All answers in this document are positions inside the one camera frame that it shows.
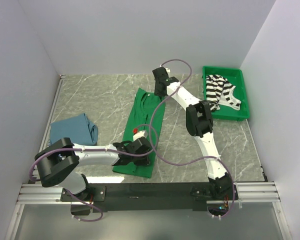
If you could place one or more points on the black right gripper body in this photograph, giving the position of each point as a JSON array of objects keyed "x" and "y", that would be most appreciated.
[{"x": 157, "y": 91}]

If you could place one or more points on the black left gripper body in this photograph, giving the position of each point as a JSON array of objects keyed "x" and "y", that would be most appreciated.
[{"x": 141, "y": 160}]

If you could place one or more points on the green tank top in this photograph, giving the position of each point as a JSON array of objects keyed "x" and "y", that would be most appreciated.
[{"x": 143, "y": 108}]

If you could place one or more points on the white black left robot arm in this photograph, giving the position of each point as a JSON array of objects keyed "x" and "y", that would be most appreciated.
[{"x": 57, "y": 163}]

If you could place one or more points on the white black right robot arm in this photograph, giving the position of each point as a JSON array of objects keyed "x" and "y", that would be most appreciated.
[{"x": 199, "y": 124}]

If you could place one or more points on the black white striped tank top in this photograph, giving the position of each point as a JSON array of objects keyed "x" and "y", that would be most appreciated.
[{"x": 219, "y": 91}]

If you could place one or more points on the folded blue tank top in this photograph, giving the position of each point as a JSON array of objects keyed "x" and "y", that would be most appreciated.
[{"x": 79, "y": 129}]

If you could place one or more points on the blue white striped tank top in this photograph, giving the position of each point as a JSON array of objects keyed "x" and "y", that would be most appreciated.
[{"x": 49, "y": 143}]

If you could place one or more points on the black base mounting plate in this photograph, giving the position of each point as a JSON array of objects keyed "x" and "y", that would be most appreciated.
[{"x": 157, "y": 196}]

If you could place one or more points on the green plastic bin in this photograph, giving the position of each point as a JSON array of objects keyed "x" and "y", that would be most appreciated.
[{"x": 235, "y": 77}]

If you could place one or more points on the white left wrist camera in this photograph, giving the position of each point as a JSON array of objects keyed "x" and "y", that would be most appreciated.
[{"x": 139, "y": 134}]

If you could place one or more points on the aluminium frame rail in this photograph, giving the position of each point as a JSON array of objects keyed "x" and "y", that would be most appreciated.
[{"x": 248, "y": 192}]

